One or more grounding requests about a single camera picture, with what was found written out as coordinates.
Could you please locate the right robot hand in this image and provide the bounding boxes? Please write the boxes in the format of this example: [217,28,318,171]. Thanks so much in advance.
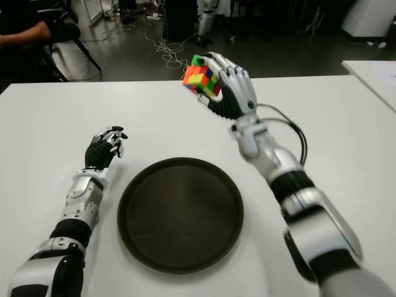
[197,51,259,121]

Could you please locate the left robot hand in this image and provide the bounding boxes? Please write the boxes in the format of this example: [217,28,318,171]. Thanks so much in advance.
[85,126,129,171]

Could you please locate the multicoloured Rubik's cube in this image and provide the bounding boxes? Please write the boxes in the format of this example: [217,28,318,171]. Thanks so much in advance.
[182,54,222,98]

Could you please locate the dark round plate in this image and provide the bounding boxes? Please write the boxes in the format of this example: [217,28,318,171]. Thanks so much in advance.
[116,157,244,275]

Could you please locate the silver humanoid robot legs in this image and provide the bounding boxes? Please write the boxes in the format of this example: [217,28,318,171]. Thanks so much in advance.
[197,0,222,47]

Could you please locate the black cabinet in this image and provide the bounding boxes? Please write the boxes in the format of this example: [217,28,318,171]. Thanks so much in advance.
[165,0,200,43]

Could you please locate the grey metal stand legs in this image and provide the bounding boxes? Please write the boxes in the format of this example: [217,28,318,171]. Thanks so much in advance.
[304,6,322,35]

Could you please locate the black chair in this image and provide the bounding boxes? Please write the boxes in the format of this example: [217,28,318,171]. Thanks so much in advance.
[43,0,103,83]

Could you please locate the white side table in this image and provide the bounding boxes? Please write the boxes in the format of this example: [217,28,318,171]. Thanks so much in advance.
[341,60,396,114]

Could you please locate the person in black shirt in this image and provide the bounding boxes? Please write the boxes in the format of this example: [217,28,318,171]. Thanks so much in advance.
[0,0,53,84]

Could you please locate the white board panel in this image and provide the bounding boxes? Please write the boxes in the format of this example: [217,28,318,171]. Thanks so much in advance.
[70,0,108,28]

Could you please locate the white machine housing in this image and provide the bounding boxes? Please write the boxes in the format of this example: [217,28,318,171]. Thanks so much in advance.
[341,0,396,43]

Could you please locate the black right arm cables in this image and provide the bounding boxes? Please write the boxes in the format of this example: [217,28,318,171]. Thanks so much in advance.
[256,104,309,165]

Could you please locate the tangled white floor cable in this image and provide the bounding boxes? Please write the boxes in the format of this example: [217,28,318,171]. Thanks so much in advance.
[144,12,216,80]

